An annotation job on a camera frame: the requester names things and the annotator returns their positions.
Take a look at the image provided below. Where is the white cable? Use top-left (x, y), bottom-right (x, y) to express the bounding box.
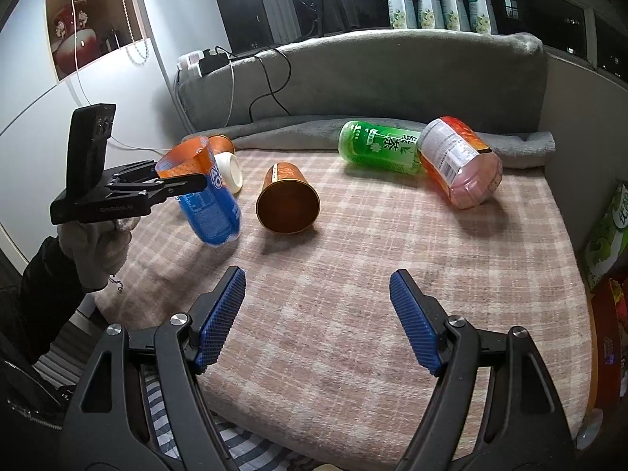
top-left (68, 0), bottom-right (170, 155)

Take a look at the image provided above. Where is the white power strip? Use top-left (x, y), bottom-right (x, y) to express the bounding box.
top-left (177, 50), bottom-right (204, 81)

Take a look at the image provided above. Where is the green paper shopping bag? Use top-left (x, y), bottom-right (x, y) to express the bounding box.
top-left (582, 182), bottom-right (627, 289)

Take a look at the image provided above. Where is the orange paper cup near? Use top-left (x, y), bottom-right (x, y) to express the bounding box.
top-left (256, 162), bottom-right (320, 234)

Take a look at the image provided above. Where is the orange paper cup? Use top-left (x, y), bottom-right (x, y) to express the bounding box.
top-left (256, 162), bottom-right (320, 234)
top-left (209, 134), bottom-right (235, 154)

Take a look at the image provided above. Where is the white gloved hand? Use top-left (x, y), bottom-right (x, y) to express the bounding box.
top-left (57, 218), bottom-right (139, 291)

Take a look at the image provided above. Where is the grey blanket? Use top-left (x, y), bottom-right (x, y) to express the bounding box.
top-left (178, 29), bottom-right (556, 169)

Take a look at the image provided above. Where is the orange paper cup far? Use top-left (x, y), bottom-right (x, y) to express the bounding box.
top-left (209, 134), bottom-right (235, 154)

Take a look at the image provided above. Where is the black power adapter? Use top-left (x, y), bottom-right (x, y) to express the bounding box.
top-left (198, 49), bottom-right (229, 77)

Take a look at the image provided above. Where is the bead chain cord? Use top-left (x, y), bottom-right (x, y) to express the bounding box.
top-left (115, 0), bottom-right (150, 66)

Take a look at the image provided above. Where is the striped cloth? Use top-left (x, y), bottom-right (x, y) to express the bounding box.
top-left (58, 329), bottom-right (317, 470)

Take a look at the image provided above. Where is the white cream cup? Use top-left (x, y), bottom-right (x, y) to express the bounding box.
top-left (214, 152), bottom-right (244, 195)

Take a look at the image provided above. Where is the pink plaid table cloth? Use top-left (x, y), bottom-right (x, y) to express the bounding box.
top-left (96, 150), bottom-right (592, 470)

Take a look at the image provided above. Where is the black sleeved forearm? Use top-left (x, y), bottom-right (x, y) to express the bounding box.
top-left (1, 237), bottom-right (86, 414)

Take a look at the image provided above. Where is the red cardboard box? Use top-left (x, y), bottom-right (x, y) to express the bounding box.
top-left (590, 276), bottom-right (627, 411)

